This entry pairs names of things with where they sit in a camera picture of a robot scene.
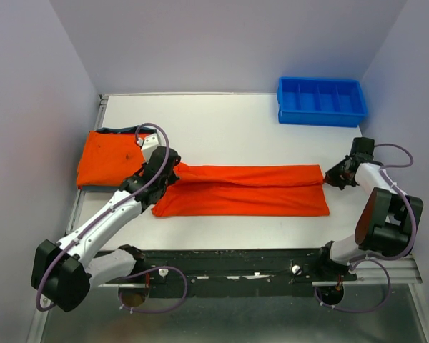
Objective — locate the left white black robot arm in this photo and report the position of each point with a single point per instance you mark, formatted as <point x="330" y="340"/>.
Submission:
<point x="66" y="270"/>

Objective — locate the folded dark teal shirt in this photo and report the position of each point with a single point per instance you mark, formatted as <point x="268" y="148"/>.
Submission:
<point x="126" y="130"/>

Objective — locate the blue plastic bin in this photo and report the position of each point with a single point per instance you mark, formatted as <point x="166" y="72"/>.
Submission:
<point x="320" y="102"/>

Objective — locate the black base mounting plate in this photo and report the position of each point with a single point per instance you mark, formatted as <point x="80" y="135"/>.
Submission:
<point x="235" y="273"/>

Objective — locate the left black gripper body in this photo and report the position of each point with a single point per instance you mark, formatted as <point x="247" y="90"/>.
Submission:
<point x="173" y="178"/>

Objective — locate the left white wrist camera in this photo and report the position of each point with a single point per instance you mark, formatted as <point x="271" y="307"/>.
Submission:
<point x="148" y="145"/>

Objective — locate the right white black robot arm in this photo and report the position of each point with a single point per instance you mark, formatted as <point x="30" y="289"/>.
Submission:
<point x="388" y="225"/>

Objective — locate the orange t shirt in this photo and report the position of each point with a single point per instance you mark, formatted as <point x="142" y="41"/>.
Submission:
<point x="269" y="191"/>

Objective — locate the folded orange shirt on stack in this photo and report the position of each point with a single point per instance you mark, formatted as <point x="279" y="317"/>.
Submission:
<point x="107" y="159"/>

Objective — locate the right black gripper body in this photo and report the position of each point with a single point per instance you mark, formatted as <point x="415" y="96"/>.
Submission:
<point x="337" y="176"/>

